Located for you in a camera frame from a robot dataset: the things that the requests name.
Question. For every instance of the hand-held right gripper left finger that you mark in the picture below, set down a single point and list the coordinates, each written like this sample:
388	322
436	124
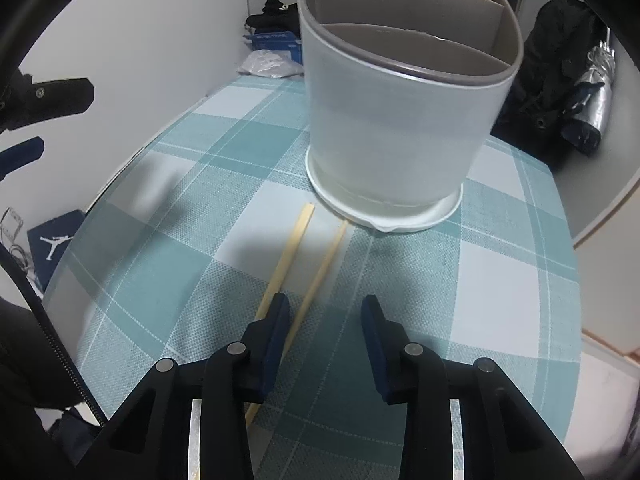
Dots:
277	340

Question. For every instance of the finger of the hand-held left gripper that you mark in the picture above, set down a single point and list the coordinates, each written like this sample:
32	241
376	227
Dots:
22	155
55	97

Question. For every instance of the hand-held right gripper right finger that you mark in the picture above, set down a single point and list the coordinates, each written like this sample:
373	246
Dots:
375	350

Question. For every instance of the white grey utensil holder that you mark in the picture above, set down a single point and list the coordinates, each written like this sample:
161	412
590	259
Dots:
390	135

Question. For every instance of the small white device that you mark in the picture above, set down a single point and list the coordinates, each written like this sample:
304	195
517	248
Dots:
12	225

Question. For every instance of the teal plaid tablecloth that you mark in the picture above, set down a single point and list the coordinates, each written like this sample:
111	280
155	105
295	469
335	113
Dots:
175	260

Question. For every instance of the blue cardboard box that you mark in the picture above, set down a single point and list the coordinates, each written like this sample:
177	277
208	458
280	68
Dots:
272	42

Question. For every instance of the black clothing pile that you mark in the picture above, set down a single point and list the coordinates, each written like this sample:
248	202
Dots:
272	12

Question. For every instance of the white cabinet with wood trim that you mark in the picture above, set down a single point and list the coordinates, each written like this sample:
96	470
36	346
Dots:
610	300

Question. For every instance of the silver folding umbrella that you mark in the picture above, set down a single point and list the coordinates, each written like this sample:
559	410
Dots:
595	95

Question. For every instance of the black hanging coat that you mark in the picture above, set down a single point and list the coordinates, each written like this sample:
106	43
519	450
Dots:
550	60

